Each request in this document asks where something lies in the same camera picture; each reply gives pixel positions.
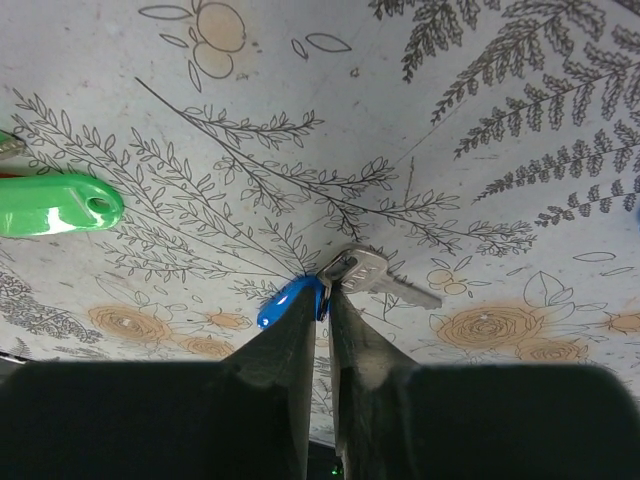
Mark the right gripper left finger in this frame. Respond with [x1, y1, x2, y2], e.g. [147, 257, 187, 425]
[1, 287, 316, 479]

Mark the blue tag key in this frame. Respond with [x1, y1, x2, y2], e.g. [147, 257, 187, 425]
[256, 245, 442, 329]

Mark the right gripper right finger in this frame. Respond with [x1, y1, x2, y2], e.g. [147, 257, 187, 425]
[329, 290, 639, 479]

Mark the green tag key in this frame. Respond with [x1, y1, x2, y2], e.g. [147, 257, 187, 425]
[1, 174, 124, 238]

